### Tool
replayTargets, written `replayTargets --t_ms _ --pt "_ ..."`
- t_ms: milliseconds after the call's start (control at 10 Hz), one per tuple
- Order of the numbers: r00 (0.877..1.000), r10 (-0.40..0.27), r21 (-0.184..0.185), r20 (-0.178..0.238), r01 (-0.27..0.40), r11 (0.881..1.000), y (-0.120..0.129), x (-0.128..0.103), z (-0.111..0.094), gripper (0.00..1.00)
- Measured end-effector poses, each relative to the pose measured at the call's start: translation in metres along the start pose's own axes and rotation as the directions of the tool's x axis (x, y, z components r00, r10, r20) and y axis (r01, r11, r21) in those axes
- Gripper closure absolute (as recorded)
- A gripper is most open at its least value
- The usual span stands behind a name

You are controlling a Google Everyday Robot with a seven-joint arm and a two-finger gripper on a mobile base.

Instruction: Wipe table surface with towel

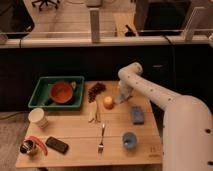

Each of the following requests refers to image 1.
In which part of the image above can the orange fruit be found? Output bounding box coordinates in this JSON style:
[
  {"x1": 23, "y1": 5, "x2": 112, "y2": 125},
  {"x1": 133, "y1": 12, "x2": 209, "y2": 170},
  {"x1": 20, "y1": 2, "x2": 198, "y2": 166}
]
[{"x1": 103, "y1": 96, "x2": 114, "y2": 109}]

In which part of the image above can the peeled banana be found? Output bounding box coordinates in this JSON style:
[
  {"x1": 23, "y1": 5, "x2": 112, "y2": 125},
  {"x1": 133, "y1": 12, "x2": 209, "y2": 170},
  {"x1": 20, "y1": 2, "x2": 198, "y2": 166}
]
[{"x1": 88, "y1": 101, "x2": 101, "y2": 122}]

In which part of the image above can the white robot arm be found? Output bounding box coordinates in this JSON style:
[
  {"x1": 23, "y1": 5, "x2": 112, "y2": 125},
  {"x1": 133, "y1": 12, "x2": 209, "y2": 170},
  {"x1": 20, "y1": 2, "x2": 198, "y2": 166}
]
[{"x1": 118, "y1": 62, "x2": 213, "y2": 171}]

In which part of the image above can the blue sponge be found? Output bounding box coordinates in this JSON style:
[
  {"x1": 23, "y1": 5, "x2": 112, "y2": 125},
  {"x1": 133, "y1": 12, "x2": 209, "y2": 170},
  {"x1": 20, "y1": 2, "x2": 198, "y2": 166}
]
[{"x1": 131, "y1": 106, "x2": 144, "y2": 124}]

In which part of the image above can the blue cup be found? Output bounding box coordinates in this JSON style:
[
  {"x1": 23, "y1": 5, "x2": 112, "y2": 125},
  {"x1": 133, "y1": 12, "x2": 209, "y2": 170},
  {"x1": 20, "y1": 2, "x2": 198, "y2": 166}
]
[{"x1": 122, "y1": 132, "x2": 137, "y2": 150}]

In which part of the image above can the small object in bin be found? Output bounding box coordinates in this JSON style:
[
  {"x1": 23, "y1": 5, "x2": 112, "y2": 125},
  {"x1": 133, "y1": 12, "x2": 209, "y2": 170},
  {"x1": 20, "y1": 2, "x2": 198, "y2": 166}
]
[{"x1": 70, "y1": 82, "x2": 77, "y2": 90}]

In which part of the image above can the silver fork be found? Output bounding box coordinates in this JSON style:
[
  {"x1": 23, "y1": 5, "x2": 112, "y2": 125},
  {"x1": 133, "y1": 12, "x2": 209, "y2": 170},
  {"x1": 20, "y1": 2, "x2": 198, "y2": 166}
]
[{"x1": 98, "y1": 123, "x2": 106, "y2": 154}]

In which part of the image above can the orange bowl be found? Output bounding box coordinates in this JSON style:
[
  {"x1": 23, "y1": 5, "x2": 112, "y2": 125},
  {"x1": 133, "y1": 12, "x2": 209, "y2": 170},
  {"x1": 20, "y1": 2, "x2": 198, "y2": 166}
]
[{"x1": 49, "y1": 81, "x2": 74, "y2": 104}]

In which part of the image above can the green plastic bin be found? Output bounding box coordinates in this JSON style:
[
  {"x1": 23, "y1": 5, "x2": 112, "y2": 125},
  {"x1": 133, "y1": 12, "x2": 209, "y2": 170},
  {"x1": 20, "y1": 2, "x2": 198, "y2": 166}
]
[{"x1": 28, "y1": 76, "x2": 84, "y2": 111}]

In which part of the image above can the black monitor right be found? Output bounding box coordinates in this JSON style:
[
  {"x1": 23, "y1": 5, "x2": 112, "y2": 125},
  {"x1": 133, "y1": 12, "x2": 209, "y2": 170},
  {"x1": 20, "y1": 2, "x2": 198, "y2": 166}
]
[{"x1": 134, "y1": 0, "x2": 191, "y2": 36}]

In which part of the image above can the black monitor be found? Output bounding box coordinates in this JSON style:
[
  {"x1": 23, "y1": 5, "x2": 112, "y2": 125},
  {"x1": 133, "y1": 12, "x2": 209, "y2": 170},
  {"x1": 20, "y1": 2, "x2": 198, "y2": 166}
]
[
  {"x1": 134, "y1": 0, "x2": 191, "y2": 36},
  {"x1": 0, "y1": 0, "x2": 35, "y2": 39}
]

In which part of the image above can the black phone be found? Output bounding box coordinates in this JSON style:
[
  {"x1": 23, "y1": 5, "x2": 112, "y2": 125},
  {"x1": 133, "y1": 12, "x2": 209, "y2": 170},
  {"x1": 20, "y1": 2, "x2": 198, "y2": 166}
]
[{"x1": 45, "y1": 137, "x2": 69, "y2": 154}]

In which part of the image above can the white paper cup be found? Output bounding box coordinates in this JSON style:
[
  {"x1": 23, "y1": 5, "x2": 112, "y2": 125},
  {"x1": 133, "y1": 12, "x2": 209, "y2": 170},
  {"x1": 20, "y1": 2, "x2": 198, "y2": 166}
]
[{"x1": 28, "y1": 108, "x2": 48, "y2": 128}]

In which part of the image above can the red chili pepper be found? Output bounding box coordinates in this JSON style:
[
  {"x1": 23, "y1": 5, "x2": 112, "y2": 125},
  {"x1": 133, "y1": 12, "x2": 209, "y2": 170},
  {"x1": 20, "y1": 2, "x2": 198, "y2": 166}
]
[{"x1": 27, "y1": 136, "x2": 48, "y2": 156}]

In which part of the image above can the small metal cup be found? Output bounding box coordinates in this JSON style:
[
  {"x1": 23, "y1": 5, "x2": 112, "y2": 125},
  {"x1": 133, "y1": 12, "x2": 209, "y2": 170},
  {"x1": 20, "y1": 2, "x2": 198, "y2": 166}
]
[{"x1": 20, "y1": 140, "x2": 37, "y2": 155}]

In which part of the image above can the black office chair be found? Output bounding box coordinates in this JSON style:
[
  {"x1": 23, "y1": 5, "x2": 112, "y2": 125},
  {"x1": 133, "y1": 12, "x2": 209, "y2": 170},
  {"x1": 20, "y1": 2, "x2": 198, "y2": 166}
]
[{"x1": 31, "y1": 0, "x2": 60, "y2": 11}]

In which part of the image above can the black monitor left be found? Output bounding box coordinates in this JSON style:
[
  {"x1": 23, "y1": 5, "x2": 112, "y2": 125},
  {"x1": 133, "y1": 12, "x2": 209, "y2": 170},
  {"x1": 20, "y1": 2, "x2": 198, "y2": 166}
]
[{"x1": 0, "y1": 0, "x2": 35, "y2": 39}]

